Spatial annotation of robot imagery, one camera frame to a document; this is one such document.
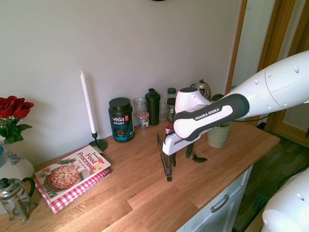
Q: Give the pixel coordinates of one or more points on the wooden door frame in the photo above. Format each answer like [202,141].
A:
[269,41]

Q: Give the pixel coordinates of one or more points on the black Vega protein tub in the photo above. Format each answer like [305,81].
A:
[120,120]

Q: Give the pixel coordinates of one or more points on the red roses bouquet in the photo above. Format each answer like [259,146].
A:
[12,113]

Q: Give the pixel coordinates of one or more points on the black candle holder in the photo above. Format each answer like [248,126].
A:
[99,143]

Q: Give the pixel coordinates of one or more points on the black shaker bottle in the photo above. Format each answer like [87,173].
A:
[152,108]

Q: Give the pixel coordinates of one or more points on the white taper candle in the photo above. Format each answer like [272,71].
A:
[88,104]

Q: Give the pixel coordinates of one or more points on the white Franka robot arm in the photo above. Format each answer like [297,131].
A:
[277,79]

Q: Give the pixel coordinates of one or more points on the black plastic spoon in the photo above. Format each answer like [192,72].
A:
[199,159]

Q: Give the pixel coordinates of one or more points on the white blue ceramic vase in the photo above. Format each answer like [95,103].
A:
[14,164]

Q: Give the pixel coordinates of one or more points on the red checkered book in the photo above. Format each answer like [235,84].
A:
[79,193]

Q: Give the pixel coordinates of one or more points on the green lid spice jar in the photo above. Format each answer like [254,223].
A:
[171,91]

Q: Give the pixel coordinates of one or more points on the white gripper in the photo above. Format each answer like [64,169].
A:
[170,145]

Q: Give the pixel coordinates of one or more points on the red checkered lid jar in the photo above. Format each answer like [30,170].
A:
[143,119]

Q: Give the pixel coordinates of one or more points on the glass French press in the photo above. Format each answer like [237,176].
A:
[14,200]

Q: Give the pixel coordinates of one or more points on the tall clear glass jar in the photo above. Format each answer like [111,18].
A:
[140,105]

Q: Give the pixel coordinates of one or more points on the Food Processor cookbook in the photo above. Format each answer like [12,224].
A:
[72,171]

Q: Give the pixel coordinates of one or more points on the black steel kitchen tongs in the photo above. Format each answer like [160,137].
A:
[165,166]

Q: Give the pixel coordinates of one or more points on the clear drinking glass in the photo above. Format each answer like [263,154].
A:
[163,110]

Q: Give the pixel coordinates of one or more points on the black lid spice jar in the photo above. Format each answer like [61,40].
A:
[171,108]

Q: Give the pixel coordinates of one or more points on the stainless steel electric kettle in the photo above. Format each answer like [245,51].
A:
[204,88]

